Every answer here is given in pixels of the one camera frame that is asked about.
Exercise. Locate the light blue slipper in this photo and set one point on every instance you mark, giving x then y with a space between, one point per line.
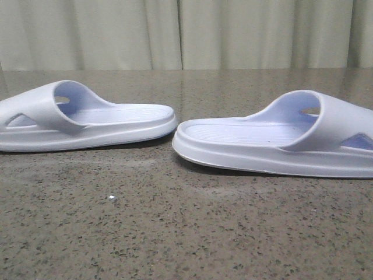
66 115
301 133

